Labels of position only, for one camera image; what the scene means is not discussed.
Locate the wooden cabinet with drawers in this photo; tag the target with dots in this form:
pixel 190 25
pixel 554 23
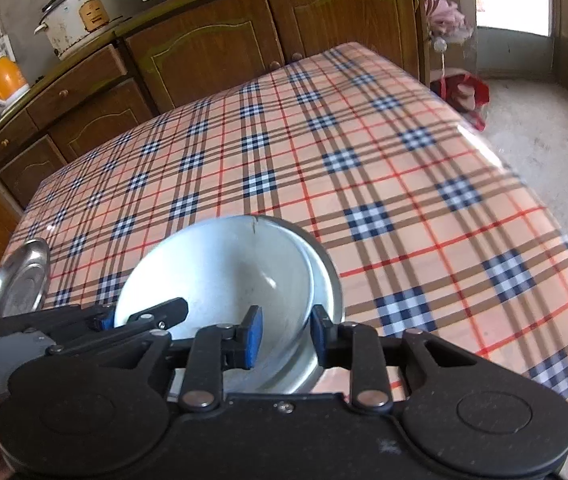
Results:
pixel 88 105

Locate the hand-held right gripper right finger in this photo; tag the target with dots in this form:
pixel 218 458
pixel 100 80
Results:
pixel 321 335

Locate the large steel plate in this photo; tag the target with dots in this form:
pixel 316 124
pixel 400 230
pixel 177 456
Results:
pixel 18 285

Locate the pink cloth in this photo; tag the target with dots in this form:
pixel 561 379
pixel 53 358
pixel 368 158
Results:
pixel 446 17

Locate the steel bowl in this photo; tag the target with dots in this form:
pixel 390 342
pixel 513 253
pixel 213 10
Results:
pixel 331 300

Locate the white shallow bowl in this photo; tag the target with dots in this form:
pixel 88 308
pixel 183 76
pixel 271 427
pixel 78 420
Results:
pixel 213 270

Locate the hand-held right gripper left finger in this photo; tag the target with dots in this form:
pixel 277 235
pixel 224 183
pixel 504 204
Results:
pixel 253 335

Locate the plaid tablecloth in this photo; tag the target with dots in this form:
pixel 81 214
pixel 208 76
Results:
pixel 364 185

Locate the white rice cooker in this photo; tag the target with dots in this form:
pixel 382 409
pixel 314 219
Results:
pixel 76 20

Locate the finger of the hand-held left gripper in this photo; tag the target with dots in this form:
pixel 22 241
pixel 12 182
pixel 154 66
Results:
pixel 105 320
pixel 158 312

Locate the red bag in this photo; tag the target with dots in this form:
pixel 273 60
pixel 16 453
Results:
pixel 464 100

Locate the orange electric kettle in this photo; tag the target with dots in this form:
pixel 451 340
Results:
pixel 3 80

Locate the white plug adapter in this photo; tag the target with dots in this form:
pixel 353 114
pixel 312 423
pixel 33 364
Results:
pixel 6 46

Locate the wooden two-door cabinet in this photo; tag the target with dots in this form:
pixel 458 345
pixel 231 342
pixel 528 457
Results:
pixel 213 45

